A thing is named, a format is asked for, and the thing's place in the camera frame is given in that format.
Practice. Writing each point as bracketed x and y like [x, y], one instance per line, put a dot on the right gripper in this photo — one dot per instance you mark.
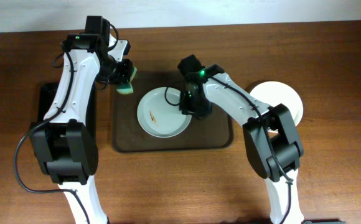
[188, 109]

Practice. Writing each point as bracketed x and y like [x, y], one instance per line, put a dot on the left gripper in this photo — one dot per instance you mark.
[125, 74]

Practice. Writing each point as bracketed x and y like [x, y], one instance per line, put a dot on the green dish sponge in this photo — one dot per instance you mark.
[127, 88]

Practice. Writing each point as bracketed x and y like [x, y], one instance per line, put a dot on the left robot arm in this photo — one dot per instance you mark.
[64, 141]

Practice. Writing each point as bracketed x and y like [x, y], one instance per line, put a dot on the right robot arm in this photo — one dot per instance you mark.
[272, 142]

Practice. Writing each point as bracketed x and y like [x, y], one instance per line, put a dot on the brown plastic serving tray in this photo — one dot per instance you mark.
[214, 132]

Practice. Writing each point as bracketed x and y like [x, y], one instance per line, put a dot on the black rectangular sponge tray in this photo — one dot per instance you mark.
[47, 95]

